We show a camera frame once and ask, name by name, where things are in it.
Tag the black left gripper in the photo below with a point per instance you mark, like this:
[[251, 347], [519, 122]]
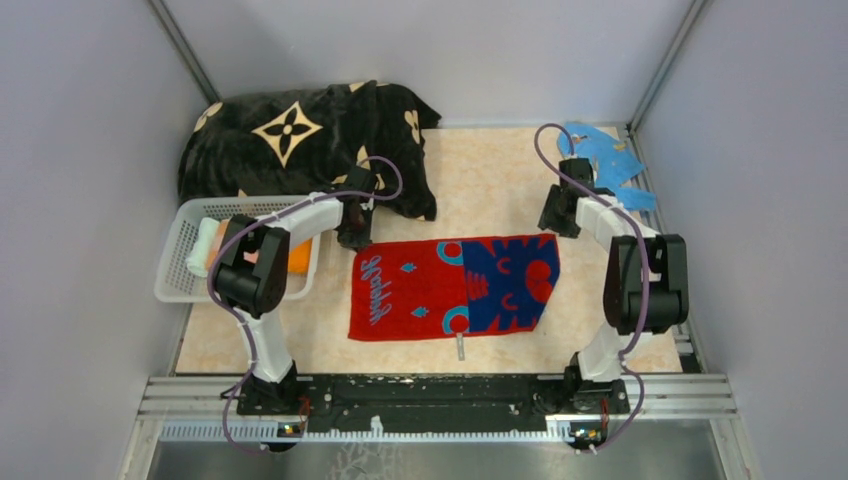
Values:
[[361, 240]]

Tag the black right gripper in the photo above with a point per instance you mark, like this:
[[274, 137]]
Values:
[[548, 220]]

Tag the orange towel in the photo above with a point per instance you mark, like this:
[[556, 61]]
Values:
[[217, 239], [299, 259]]

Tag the red blue cloth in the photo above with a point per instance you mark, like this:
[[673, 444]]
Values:
[[448, 288]]

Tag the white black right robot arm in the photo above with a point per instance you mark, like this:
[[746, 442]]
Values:
[[645, 290]]

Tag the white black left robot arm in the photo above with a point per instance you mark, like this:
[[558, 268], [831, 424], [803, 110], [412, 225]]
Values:
[[249, 274]]

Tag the blue patterned towel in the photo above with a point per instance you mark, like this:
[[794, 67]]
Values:
[[613, 162]]

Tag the black floral blanket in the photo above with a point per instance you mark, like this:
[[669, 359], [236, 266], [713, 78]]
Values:
[[295, 142]]

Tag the rolled pink panda towel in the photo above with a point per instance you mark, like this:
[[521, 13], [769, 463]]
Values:
[[251, 257]]

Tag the rolled orange towel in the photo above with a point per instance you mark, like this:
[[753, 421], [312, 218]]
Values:
[[217, 239]]

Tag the rolled white green towel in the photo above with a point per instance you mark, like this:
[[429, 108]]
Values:
[[196, 260]]

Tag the white plastic basket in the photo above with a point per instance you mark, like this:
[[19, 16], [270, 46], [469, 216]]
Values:
[[174, 283]]

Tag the aluminium frame rail right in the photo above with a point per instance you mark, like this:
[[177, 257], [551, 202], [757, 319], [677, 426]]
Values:
[[683, 334]]

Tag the aluminium frame rail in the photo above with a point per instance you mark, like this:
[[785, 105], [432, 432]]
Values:
[[683, 334], [555, 429]]

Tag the aluminium frame rail front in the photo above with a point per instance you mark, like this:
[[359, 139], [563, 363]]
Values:
[[555, 429]]

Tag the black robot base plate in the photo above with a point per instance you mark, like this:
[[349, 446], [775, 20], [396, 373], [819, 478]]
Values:
[[419, 403]]

